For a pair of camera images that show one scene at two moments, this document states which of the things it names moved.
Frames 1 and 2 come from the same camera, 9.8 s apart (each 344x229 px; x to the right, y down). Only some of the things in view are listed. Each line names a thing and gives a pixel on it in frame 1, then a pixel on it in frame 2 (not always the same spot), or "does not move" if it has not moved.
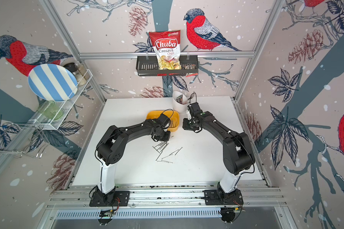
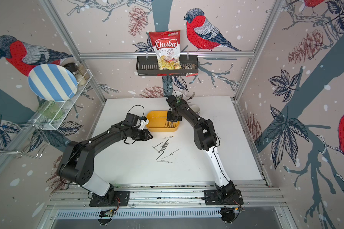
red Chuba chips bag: x=167 y=45 does not move
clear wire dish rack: x=51 y=114 does not move
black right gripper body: x=188 y=124 → x=171 y=118
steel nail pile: x=160 y=147 does not move
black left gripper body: x=164 y=136 → x=140 y=135
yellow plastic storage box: x=173 y=115 does not move
